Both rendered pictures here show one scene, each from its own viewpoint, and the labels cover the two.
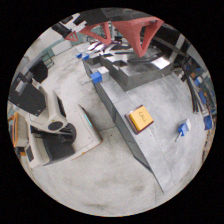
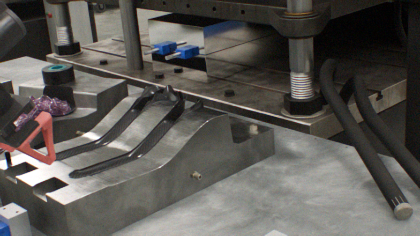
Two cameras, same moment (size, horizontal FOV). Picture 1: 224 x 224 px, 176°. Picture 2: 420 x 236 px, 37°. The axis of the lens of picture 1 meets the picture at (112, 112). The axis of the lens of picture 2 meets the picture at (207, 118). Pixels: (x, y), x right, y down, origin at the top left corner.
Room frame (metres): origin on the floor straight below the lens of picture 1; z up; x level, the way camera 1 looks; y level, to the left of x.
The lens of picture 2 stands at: (-0.77, -0.07, 1.35)
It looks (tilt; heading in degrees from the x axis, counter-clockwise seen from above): 20 degrees down; 346
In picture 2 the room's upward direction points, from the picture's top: 5 degrees counter-clockwise
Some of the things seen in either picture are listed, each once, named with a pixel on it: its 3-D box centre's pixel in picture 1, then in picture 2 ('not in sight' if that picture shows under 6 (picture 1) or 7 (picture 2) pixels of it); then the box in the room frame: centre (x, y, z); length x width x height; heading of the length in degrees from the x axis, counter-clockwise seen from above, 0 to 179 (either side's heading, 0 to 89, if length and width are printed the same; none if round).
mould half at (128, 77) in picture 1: (146, 58); (141, 148); (0.40, -0.22, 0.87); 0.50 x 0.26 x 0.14; 117
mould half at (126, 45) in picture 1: (107, 46); (20, 129); (0.68, 0.02, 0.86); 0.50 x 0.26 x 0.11; 134
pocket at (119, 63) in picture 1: (119, 66); (52, 195); (0.26, -0.04, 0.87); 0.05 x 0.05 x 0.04; 27
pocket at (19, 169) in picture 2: (108, 58); (22, 178); (0.35, 0.01, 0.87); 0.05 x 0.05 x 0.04; 27
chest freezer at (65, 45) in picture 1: (62, 46); not in sight; (6.14, 3.96, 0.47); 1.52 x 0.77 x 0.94; 105
